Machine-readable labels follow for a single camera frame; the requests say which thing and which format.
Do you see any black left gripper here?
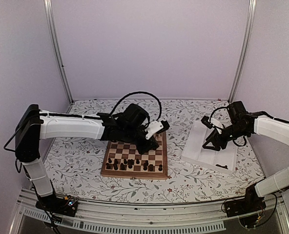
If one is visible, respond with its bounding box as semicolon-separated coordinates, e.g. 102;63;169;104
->
123;125;160;156

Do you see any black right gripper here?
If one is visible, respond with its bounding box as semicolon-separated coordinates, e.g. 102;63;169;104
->
203;123;248;151

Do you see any white plastic compartment tray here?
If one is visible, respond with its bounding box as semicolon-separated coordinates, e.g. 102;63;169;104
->
181;119;237;175

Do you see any wooden chess board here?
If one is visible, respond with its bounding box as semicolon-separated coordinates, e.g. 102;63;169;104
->
101;132;168;180

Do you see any dark wooden king piece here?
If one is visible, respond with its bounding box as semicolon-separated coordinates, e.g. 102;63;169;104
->
127;161;133;169

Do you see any dark chess piece corner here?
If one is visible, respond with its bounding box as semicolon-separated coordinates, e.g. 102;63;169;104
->
106;158;112;170

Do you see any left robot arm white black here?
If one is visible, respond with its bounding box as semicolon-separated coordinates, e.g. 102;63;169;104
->
10;103;169;212

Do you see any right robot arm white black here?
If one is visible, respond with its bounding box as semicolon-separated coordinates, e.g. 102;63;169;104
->
201;101;289;213

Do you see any floral patterned table mat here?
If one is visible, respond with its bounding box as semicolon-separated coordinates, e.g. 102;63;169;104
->
44;99;264;204

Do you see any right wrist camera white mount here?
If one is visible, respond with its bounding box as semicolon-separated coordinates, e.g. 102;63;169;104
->
201;116;224;130

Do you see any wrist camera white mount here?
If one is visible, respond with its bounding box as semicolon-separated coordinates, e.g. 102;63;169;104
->
145;120;170;140
201;116;224;130

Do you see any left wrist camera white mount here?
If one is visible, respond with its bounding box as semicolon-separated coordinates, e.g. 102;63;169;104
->
145;120;170;140

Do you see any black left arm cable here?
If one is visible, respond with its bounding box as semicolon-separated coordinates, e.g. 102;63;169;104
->
109;91;163;122

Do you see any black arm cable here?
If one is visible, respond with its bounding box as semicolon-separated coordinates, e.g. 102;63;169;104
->
210;106;233;122
109;91;163;122

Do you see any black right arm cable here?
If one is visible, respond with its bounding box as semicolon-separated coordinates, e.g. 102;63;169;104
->
210;106;233;122

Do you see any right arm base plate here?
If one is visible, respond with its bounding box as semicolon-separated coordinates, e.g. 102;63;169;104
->
221;197;266;229

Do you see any front aluminium rail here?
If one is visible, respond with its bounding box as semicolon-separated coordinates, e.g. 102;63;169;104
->
9;189;289;234

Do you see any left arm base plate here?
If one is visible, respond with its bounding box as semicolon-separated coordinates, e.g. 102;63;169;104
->
36;194;78;217

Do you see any right aluminium frame post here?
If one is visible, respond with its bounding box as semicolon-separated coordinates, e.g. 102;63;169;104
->
228;0;257;103

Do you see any aluminium frame post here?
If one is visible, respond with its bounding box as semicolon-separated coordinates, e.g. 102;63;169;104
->
228;0;257;103
43;0;74;104

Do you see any left aluminium frame post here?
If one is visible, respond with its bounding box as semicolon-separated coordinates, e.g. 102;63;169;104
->
43;0;74;104

